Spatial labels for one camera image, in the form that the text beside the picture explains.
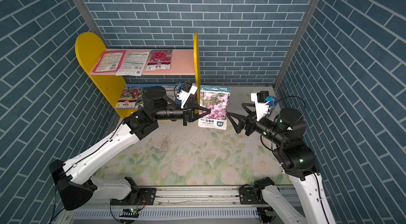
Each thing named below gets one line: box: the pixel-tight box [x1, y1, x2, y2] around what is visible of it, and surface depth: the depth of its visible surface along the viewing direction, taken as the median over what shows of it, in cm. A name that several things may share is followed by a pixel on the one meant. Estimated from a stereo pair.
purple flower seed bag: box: [198, 85, 232, 130], surface depth 58 cm
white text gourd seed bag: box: [115, 51, 150, 77], surface depth 75 cm
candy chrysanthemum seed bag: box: [115, 86, 141, 109], surface depth 96 cm
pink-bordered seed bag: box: [91, 50, 127, 73], surface depth 77 cm
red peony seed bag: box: [145, 49, 172, 72], surface depth 78 cm
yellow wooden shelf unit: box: [75, 32, 202, 119], surface depth 73 cm
